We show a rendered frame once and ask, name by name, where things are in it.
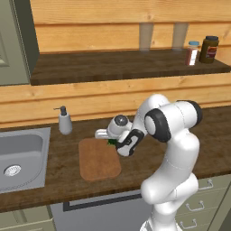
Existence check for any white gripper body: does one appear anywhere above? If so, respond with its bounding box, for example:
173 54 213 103
94 128 110 140

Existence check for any green sponge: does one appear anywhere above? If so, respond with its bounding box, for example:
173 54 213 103
106 138 117 148

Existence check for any brown wooden cutting board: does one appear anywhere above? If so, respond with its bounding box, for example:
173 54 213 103
78 137 123 182

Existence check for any grey soap dispenser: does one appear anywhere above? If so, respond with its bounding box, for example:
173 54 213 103
52 105 74 136

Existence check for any dark wooden shelf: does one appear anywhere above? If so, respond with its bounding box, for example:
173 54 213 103
29 49 231 87

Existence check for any grey dishwasher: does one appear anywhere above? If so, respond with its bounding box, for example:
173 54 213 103
49 189 155 231

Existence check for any steel sink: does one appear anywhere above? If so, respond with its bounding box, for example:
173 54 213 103
0 126 52 195

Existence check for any grey-green base cupboard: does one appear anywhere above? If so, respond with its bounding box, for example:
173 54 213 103
0 205 57 231

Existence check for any blue-lidded spice jar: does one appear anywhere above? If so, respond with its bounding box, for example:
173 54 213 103
184 40 201 67

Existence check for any grey-green drawer front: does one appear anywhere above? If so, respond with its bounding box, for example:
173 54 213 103
176 187 229 217
197 173 231 194
175 207 221 231

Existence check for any dark jar with red label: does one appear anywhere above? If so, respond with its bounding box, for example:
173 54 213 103
199 35 220 65

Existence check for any black dishwasher handle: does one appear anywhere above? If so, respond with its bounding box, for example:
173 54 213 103
62 193 143 213

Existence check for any silver drawer handle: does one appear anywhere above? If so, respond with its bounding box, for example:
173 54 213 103
185 200 207 213
179 218 199 230
198 179 215 191

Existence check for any grey-green wall cupboard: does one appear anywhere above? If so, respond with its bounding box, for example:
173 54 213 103
0 0 41 87

